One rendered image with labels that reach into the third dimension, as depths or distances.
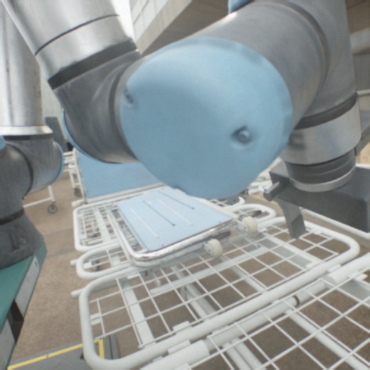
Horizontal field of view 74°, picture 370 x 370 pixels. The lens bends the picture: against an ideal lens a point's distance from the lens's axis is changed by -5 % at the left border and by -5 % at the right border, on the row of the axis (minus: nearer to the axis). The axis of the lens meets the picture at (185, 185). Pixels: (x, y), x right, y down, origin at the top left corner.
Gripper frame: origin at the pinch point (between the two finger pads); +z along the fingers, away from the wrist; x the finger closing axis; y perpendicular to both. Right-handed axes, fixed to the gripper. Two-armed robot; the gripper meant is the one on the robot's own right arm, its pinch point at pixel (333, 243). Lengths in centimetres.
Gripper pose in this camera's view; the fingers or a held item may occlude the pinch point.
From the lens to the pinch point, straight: 43.4
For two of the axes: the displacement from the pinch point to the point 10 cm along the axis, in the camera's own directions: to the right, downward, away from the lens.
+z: 4.2, 7.6, 4.9
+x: 5.0, 2.6, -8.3
